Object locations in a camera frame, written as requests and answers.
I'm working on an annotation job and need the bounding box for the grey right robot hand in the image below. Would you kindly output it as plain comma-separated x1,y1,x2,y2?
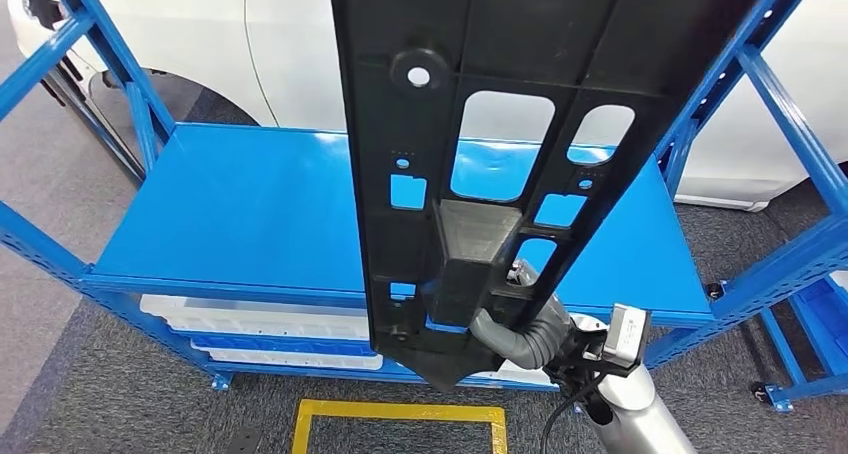
469,259,555,368

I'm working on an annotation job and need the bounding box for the black plastic panel part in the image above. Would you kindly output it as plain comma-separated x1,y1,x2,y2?
327,0,776,394

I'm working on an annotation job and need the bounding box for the blue metal shelf rack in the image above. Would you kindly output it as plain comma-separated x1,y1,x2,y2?
702,272,848,414
0,0,848,413

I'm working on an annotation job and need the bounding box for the white plastic crate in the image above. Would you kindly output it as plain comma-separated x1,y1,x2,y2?
139,294,370,341
476,361,561,389
192,344,386,371

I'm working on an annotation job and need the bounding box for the yellow floor tape square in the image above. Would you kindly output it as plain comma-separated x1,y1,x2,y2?
292,399,509,454

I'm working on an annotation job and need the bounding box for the black floor plate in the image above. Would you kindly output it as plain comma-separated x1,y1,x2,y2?
228,424,266,454

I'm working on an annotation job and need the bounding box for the white car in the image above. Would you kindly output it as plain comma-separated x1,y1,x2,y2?
6,0,848,212

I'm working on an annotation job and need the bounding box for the dark metal bar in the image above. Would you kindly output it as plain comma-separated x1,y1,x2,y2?
36,73,146,184

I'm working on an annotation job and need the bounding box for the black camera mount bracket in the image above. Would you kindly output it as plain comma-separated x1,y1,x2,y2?
543,325,637,399

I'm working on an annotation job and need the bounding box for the black cable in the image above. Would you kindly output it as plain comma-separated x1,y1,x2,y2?
539,371,607,454

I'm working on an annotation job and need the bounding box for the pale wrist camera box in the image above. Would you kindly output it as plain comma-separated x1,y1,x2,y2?
601,303,652,376

